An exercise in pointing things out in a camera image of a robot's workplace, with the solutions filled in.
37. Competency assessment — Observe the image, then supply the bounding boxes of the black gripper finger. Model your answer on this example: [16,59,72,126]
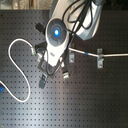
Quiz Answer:
[39,74,47,88]

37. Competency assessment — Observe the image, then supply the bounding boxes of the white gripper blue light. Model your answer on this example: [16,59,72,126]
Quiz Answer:
[36,18,72,80]

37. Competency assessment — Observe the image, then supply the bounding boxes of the white cable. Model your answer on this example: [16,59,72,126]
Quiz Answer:
[0,38,128,103]

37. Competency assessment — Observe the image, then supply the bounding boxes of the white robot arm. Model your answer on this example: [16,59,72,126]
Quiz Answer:
[35,0,104,88]

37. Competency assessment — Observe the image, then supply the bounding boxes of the blue connector at edge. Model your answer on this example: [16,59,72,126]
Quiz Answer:
[0,86,5,94]

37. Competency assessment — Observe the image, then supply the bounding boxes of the metal cable clip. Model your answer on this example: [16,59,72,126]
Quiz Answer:
[97,48,104,69]

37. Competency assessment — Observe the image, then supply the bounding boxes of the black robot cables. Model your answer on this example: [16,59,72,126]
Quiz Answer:
[63,0,98,46]

